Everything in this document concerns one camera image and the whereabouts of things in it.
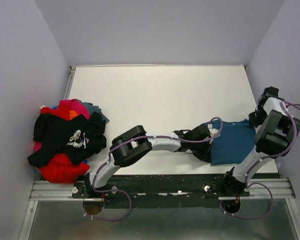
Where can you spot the red t shirt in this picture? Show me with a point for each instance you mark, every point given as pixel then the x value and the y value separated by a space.
pixel 60 169

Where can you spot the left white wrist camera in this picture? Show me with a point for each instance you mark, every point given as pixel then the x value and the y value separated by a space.
pixel 213 131

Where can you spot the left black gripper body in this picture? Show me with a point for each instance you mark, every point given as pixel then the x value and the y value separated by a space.
pixel 200 150

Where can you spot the grey blue t shirt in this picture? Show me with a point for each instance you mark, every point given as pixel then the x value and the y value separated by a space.
pixel 94 109

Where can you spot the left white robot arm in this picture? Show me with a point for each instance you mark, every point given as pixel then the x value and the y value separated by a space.
pixel 134 144

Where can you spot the black t shirt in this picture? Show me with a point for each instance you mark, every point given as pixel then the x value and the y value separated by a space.
pixel 95 132

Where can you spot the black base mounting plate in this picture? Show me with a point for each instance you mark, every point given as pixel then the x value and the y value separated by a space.
pixel 160 191

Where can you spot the aluminium frame rail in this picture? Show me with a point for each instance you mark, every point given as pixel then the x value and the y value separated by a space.
pixel 269 212

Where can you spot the orange t shirt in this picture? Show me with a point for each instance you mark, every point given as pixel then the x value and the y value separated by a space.
pixel 72 114

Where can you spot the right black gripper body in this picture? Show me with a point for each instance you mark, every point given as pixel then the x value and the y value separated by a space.
pixel 257 117

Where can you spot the teal blue t shirt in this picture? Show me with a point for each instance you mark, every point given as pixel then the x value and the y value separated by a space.
pixel 236 141

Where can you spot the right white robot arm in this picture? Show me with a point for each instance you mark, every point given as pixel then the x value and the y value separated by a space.
pixel 277 133

